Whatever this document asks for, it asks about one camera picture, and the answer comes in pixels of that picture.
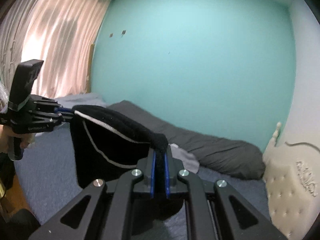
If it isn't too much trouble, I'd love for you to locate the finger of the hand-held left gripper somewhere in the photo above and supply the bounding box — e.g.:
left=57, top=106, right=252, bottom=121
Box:
left=54, top=106, right=76, bottom=115
left=54, top=114, right=74, bottom=124

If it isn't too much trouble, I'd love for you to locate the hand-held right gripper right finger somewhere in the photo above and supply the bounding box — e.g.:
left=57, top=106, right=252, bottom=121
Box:
left=164, top=146, right=288, bottom=240

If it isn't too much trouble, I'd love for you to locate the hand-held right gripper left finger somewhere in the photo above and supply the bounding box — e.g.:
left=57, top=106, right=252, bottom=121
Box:
left=27, top=151, right=157, bottom=240

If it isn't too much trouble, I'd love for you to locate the black sweater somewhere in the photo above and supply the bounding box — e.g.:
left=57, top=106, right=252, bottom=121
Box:
left=69, top=104, right=185, bottom=222

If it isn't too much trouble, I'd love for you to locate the person's left forearm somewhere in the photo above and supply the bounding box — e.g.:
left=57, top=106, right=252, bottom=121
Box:
left=0, top=152, right=15, bottom=190

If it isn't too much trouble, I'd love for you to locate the person's left hand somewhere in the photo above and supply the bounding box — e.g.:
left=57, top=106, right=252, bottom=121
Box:
left=0, top=126, right=35, bottom=153

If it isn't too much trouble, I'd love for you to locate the light grey blanket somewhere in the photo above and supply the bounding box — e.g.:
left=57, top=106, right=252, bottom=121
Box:
left=54, top=92, right=108, bottom=107

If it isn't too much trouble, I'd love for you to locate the grey sweatshirt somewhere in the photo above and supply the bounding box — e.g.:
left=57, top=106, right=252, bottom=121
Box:
left=169, top=144, right=200, bottom=173

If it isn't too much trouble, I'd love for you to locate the bed with blue sheet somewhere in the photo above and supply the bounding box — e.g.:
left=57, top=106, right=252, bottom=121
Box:
left=14, top=105, right=272, bottom=240

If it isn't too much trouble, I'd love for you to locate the dark grey long pillow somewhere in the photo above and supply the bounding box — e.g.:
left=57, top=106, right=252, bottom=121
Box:
left=106, top=100, right=266, bottom=180

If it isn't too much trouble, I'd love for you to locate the wooden board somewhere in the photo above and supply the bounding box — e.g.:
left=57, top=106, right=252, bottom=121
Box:
left=86, top=44, right=95, bottom=94

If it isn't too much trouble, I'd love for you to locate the pink curtain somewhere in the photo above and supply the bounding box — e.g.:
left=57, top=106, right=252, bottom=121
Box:
left=0, top=0, right=113, bottom=100

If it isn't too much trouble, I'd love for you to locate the cream tufted headboard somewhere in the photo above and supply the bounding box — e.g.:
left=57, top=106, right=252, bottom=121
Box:
left=261, top=122, right=320, bottom=240

